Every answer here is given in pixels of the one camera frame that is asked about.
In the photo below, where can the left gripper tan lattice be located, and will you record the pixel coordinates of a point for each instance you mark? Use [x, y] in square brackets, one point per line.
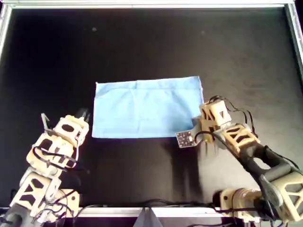
[43, 169]

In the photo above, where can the right gripper tan lattice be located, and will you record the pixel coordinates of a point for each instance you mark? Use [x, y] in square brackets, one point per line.
[213, 107]

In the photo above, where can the light blue microfibre cloth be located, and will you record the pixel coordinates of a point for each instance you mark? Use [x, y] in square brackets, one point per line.
[142, 108]

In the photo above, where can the grey right camera bracket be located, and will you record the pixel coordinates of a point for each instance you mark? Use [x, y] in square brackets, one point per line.
[194, 126]

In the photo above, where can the aluminium table frame rail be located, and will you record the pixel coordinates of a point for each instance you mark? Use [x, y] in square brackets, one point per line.
[142, 6]
[296, 35]
[113, 212]
[3, 28]

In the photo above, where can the grey triangular camera mount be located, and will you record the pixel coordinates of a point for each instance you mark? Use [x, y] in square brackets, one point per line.
[146, 220]

